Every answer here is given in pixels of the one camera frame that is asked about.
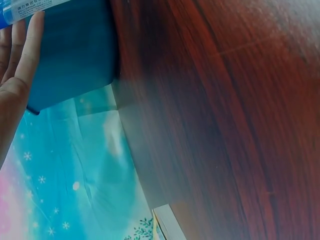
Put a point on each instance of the blue cap glue stick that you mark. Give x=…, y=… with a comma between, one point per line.
x=25, y=10

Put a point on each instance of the dark blue plastic box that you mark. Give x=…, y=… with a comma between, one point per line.
x=75, y=50

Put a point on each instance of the yellow picture book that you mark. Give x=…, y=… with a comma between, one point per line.
x=167, y=222

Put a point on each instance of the person's left hand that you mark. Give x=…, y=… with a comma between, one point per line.
x=15, y=100

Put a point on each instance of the person's left fingers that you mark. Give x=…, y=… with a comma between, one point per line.
x=30, y=45

